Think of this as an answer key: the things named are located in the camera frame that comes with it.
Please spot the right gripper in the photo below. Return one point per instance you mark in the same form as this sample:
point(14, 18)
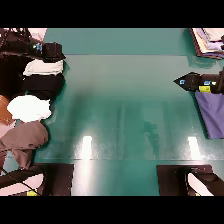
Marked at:
point(200, 82)

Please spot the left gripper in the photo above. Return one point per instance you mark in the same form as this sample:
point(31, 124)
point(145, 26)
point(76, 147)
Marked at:
point(53, 51)

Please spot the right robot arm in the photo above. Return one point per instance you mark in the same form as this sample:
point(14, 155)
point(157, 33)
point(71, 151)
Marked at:
point(203, 181)

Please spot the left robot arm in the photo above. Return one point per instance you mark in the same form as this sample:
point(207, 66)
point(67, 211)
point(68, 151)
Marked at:
point(15, 45)

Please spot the dark red garment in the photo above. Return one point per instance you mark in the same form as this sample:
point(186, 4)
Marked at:
point(200, 52)

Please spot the purple garment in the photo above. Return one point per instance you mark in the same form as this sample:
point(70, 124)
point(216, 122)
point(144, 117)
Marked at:
point(213, 113)

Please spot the black garment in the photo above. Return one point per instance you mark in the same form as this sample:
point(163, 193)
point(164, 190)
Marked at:
point(43, 85)

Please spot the lavender garment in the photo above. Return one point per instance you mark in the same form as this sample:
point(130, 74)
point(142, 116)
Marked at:
point(208, 41)

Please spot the orange garment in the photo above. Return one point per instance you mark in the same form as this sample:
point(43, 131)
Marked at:
point(5, 111)

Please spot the brown garment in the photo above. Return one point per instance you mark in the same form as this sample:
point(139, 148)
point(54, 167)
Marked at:
point(26, 136)

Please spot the pink garment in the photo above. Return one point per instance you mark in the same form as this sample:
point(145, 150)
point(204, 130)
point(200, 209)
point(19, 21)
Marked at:
point(5, 129)

